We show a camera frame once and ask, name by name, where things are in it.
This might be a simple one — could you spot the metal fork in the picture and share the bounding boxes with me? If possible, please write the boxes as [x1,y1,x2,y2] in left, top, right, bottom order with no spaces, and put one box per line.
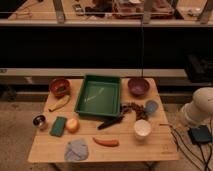
[159,123,173,128]

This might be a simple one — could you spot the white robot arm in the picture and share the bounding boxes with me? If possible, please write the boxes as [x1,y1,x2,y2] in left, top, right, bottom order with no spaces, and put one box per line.
[179,87,213,127]

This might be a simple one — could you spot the green plastic tray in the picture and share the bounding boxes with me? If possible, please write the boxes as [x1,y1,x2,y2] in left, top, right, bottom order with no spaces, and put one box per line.
[75,75,121,117]

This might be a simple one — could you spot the purple bowl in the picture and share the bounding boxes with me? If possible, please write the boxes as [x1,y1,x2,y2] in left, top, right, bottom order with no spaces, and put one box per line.
[128,78,150,97]

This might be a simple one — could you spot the dark grape bunch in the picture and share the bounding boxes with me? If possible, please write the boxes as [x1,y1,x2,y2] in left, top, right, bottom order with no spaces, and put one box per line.
[120,102,148,120]

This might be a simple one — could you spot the red bowl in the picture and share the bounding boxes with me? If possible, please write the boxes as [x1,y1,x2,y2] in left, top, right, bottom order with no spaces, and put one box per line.
[49,78,70,98]

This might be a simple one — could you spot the blue cup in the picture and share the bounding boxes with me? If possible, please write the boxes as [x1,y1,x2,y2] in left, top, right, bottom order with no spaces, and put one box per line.
[144,100,158,115]

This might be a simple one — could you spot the white cup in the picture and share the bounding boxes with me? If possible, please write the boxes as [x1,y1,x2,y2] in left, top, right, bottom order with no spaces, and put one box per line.
[134,119,152,140]

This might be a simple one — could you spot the yellow banana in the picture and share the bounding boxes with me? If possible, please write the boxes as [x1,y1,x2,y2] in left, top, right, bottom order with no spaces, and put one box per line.
[48,95,70,112]

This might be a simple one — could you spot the orange carrot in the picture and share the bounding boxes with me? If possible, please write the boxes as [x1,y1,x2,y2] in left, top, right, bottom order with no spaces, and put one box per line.
[93,138,119,147]

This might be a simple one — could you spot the green sponge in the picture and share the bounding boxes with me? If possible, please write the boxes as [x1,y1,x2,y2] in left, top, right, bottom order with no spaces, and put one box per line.
[50,117,67,137]

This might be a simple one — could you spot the blue grey cloth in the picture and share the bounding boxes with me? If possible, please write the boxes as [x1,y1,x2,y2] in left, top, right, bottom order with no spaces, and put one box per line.
[64,139,89,162]

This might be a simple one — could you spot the small metal cup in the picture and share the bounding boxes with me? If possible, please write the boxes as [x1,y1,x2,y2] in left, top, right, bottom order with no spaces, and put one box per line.
[33,115,48,130]

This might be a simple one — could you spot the black foot pedal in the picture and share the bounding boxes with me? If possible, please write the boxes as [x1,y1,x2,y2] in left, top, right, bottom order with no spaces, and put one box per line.
[188,125,212,144]

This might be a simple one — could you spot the black handled tool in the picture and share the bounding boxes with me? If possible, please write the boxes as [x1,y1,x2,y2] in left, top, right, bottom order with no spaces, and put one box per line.
[97,116,124,130]

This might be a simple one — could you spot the black floor cables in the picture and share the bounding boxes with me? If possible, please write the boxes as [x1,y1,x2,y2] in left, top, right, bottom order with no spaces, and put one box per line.
[169,124,213,171]

